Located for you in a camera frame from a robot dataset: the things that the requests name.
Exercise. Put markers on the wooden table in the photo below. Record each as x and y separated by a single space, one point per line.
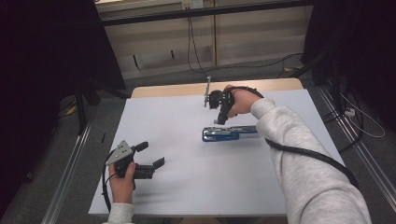
174 89

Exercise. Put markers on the person's left hand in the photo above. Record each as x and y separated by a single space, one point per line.
122 188

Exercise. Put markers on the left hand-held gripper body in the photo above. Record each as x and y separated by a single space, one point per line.
120 153

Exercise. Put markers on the black horizontal bar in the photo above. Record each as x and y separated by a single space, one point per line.
202 12

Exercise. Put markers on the blue stapler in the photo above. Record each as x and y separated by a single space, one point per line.
221 134

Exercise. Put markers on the white power strip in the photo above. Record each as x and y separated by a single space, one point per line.
350 112

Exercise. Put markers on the person's right hand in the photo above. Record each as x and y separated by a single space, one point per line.
244 101

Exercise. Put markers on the white table cover board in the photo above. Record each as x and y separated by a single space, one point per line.
193 183

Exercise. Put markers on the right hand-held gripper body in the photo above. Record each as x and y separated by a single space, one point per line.
221 99

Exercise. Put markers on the aluminium floor rail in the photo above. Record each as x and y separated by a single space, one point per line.
361 149
67 177

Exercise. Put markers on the black stand legs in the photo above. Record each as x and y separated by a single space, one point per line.
83 99

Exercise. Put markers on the black curtain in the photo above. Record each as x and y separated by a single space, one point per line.
40 77
358 46

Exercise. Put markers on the white wall socket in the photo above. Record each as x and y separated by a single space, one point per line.
192 4

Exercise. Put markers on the yellow floor tape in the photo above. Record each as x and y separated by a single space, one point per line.
71 110

